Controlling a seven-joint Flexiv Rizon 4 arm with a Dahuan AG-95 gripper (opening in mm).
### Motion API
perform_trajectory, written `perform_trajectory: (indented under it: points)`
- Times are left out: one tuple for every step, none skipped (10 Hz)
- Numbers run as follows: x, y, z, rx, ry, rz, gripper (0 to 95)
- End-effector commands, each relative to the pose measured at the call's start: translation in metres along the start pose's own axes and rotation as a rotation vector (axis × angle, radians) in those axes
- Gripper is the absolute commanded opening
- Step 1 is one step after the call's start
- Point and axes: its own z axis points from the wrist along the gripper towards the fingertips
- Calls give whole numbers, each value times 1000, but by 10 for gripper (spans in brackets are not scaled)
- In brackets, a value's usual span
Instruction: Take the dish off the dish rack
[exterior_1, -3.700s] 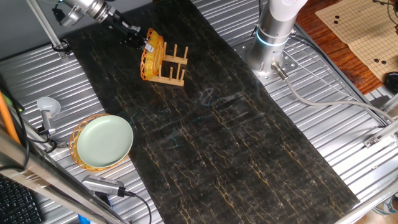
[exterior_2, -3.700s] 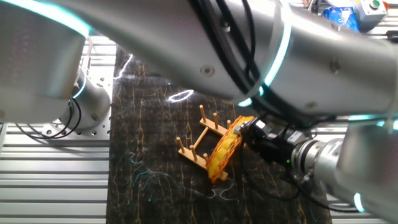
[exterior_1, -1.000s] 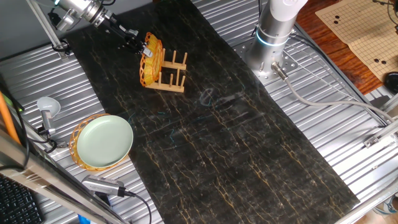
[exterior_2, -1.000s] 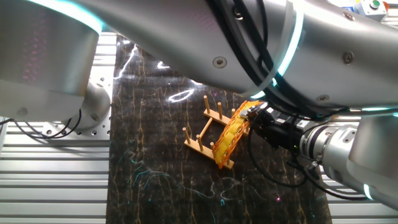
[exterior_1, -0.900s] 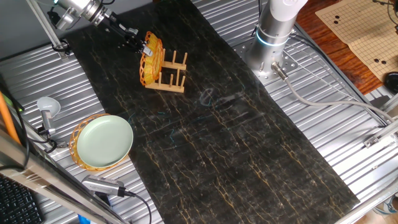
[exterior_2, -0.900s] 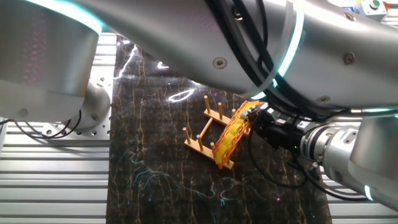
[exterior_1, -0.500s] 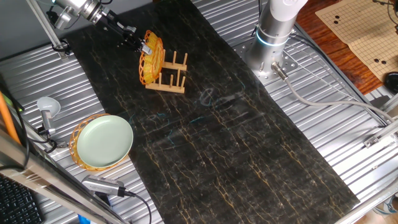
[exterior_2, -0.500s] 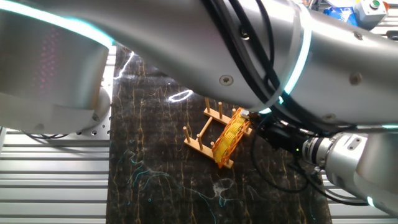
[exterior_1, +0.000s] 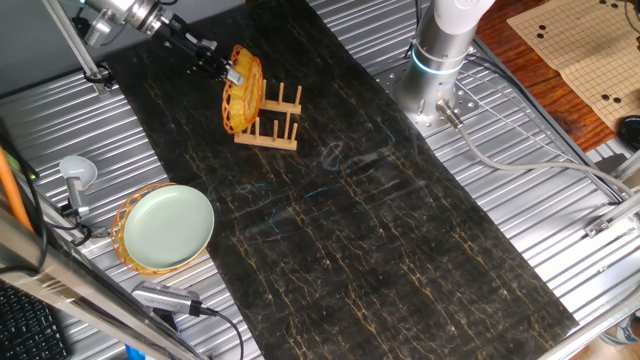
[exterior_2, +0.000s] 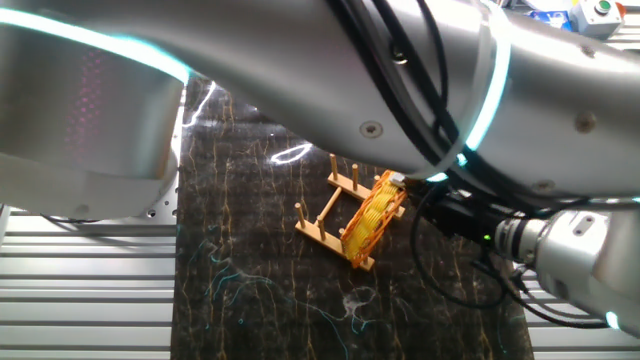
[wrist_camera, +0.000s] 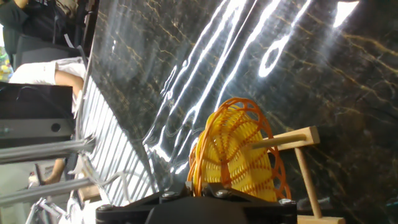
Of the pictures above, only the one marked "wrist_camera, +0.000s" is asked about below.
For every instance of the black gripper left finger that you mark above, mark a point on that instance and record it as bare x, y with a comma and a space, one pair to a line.
169, 196

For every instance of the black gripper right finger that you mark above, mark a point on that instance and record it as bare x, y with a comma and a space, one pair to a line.
222, 193

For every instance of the yellow orange woven basket dish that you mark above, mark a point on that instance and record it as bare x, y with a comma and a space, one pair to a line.
239, 161

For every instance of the wooden peg dish rack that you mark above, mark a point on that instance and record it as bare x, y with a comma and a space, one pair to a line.
306, 174

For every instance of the black marble pattern mat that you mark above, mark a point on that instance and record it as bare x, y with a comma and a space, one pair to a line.
280, 62

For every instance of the black box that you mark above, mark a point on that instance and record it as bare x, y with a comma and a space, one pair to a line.
31, 99

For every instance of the seated person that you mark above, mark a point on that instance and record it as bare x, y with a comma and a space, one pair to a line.
34, 71

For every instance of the aluminium frame rail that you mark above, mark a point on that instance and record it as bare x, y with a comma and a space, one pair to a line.
40, 191
40, 151

